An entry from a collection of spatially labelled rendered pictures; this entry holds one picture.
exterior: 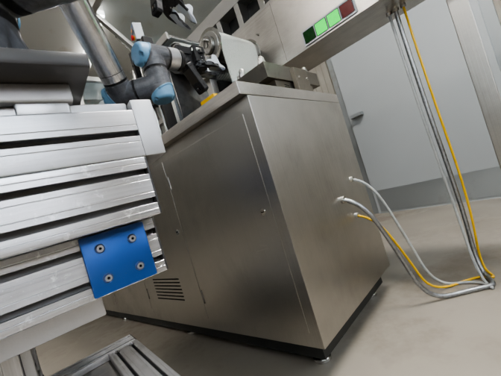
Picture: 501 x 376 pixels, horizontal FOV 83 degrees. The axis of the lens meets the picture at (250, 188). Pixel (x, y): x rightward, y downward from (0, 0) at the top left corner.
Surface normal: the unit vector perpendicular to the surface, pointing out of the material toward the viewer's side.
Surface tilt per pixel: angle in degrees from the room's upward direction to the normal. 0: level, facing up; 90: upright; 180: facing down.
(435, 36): 90
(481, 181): 90
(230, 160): 90
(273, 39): 90
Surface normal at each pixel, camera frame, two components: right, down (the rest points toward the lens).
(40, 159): 0.58, -0.19
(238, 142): -0.65, 0.18
